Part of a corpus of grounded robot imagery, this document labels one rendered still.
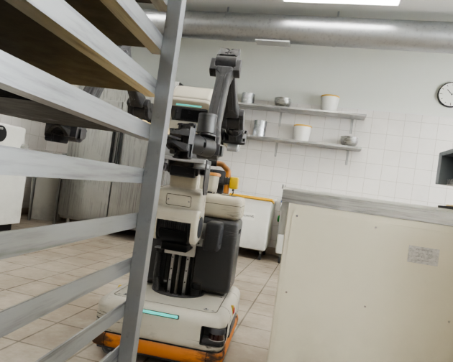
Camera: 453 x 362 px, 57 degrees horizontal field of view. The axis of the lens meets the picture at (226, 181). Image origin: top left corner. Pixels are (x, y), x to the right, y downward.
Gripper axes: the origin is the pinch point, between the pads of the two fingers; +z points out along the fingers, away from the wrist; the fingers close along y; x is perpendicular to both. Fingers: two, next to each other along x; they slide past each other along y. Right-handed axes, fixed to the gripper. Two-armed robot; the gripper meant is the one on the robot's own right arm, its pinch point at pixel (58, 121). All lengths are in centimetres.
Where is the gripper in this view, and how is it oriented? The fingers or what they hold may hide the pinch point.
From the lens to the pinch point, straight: 126.1
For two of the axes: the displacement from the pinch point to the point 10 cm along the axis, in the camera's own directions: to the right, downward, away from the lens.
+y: -1.4, 9.9, -0.4
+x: -9.2, -1.4, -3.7
